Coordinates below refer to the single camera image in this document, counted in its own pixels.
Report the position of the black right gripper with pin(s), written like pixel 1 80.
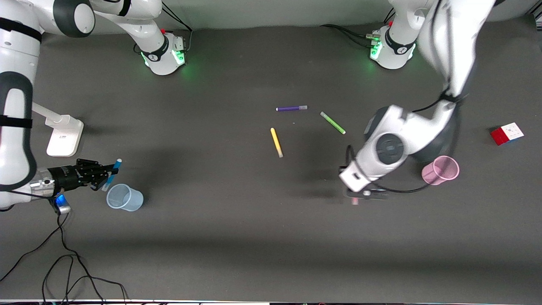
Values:
pixel 67 176

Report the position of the blue marker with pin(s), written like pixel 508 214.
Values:
pixel 117 163

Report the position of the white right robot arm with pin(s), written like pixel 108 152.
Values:
pixel 17 127

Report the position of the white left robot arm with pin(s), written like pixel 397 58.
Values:
pixel 394 144

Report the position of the translucent blue plastic cup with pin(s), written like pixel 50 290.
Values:
pixel 125 198

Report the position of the white desk stand device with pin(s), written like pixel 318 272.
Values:
pixel 63 137

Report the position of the translucent pink plastic cup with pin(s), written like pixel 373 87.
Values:
pixel 442 171

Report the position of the green marker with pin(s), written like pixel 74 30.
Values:
pixel 333 123

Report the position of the yellow marker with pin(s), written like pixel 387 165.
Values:
pixel 276 142

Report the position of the purple marker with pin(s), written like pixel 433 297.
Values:
pixel 290 108

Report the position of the dark grey table mat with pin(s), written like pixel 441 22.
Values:
pixel 254 237

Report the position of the colourful puzzle cube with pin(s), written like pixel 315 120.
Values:
pixel 507 134

